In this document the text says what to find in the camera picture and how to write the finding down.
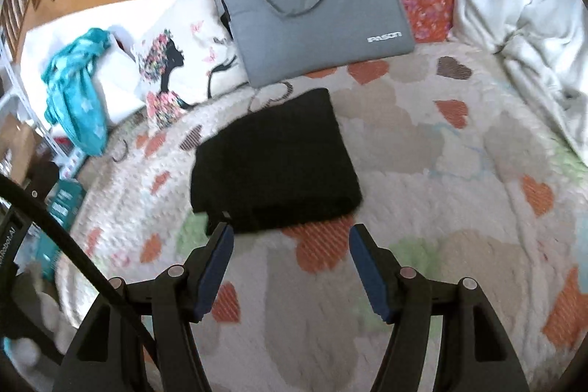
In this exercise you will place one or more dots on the white metal rack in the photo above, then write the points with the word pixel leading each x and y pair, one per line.
pixel 28 107

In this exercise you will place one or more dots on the grey laptop bag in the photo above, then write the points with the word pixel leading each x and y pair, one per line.
pixel 317 20

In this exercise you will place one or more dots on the teal cloth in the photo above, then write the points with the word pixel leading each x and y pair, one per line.
pixel 73 98

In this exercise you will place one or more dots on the black pants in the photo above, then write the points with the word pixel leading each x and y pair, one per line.
pixel 275 162

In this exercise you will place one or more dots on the white cushion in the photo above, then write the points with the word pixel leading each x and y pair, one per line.
pixel 121 91

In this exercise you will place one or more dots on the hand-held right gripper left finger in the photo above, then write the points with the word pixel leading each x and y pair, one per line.
pixel 213 272

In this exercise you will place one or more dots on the teal box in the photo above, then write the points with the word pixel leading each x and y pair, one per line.
pixel 64 201

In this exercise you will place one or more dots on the heart pattern quilt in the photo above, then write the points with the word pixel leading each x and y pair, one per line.
pixel 459 144

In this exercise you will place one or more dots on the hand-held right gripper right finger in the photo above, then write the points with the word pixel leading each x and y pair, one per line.
pixel 372 272

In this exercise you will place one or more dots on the white printed pillow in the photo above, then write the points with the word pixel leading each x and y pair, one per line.
pixel 188 66

